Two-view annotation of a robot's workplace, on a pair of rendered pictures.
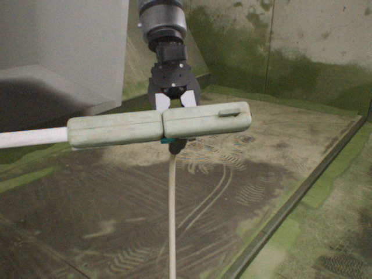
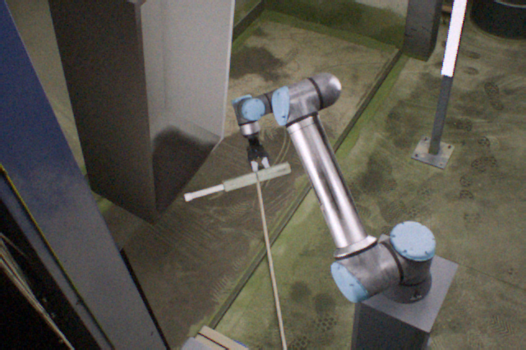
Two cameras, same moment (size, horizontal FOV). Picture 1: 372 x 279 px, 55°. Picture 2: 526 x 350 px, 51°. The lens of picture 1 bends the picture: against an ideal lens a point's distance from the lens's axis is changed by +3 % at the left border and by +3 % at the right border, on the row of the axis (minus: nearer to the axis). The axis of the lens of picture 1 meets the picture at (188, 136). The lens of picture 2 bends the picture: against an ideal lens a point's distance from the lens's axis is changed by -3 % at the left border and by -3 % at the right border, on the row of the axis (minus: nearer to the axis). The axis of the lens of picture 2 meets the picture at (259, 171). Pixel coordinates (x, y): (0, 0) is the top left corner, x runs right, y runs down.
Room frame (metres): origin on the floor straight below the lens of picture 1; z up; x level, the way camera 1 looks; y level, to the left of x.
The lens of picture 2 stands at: (-1.14, 0.04, 2.45)
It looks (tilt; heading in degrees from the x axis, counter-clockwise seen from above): 48 degrees down; 0
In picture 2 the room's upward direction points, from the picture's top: 7 degrees counter-clockwise
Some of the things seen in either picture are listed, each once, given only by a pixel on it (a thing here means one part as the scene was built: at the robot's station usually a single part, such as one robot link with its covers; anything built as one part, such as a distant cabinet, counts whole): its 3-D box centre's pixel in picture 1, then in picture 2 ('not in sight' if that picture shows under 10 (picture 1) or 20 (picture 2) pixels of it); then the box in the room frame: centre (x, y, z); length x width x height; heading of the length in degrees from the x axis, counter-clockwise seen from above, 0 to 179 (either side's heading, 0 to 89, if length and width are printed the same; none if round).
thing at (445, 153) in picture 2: not in sight; (432, 152); (1.04, -0.99, 0.01); 0.20 x 0.20 x 0.01; 53
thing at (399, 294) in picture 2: not in sight; (406, 273); (-0.12, -0.44, 0.69); 0.19 x 0.19 x 0.10
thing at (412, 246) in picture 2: not in sight; (408, 252); (-0.12, -0.43, 0.83); 0.17 x 0.15 x 0.18; 109
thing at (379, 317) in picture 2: not in sight; (395, 321); (-0.12, -0.44, 0.32); 0.31 x 0.31 x 0.64; 53
